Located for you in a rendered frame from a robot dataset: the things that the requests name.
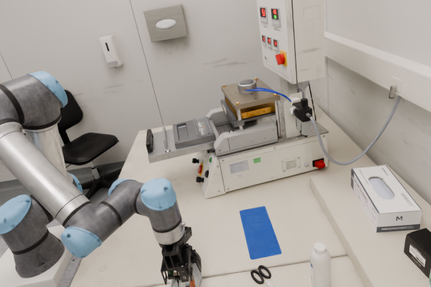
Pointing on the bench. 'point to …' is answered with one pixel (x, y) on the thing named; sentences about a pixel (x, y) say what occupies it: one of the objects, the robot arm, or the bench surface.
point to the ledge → (369, 234)
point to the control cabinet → (292, 28)
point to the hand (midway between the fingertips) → (188, 281)
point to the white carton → (385, 200)
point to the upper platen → (248, 113)
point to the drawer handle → (149, 140)
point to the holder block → (190, 134)
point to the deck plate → (267, 122)
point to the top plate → (250, 93)
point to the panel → (205, 167)
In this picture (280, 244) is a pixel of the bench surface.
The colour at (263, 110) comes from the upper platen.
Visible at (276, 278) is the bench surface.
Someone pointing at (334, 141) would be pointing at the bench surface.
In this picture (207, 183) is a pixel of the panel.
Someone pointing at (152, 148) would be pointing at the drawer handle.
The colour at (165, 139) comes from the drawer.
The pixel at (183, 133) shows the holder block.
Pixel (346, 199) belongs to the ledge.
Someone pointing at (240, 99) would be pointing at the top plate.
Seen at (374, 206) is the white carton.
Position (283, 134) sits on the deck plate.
